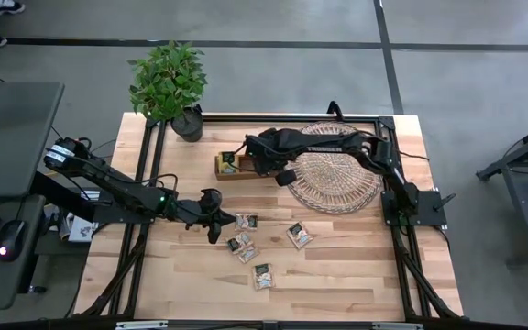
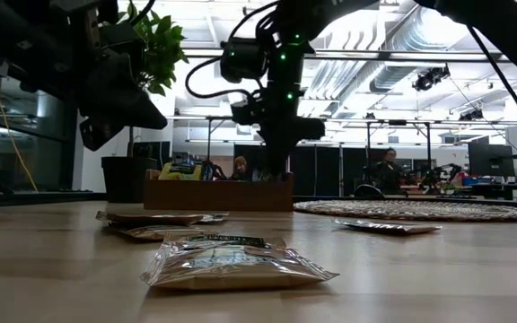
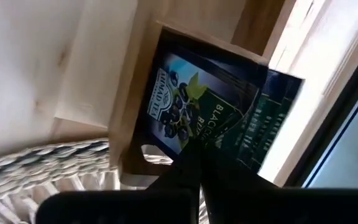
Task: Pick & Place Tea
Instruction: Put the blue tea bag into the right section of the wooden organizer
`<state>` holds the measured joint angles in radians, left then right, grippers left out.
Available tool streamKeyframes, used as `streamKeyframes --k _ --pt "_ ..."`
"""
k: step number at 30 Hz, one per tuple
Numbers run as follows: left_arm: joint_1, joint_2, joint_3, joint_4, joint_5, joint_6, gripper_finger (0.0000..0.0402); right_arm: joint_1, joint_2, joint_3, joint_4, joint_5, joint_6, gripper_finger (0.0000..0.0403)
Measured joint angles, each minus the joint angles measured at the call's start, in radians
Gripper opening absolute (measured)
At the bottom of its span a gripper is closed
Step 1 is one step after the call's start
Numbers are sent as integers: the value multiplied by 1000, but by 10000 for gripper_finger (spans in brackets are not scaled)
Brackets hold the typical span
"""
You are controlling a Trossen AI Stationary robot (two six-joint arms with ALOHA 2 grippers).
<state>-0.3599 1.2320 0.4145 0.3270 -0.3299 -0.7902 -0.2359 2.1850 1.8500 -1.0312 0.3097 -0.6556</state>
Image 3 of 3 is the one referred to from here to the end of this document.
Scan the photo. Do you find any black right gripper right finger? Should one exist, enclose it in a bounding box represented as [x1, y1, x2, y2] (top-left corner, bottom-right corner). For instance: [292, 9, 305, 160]
[200, 141, 358, 224]

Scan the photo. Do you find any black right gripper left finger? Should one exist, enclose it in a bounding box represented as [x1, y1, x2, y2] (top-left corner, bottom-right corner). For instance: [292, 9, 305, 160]
[35, 138, 202, 224]

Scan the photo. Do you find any blue blackcurrant tea bag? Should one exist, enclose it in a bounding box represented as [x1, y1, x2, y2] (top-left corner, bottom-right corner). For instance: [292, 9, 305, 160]
[218, 69, 305, 174]
[144, 51, 269, 158]

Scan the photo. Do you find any wooden tea organizer box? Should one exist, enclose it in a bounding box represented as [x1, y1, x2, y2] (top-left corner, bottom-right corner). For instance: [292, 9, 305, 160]
[108, 19, 270, 189]

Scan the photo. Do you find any round woven wicker placemat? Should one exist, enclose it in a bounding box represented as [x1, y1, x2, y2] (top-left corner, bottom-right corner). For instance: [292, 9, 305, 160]
[0, 138, 209, 224]

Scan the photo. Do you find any black aluminium table frame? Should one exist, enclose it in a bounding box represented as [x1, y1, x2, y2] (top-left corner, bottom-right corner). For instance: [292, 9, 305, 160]
[283, 35, 358, 189]

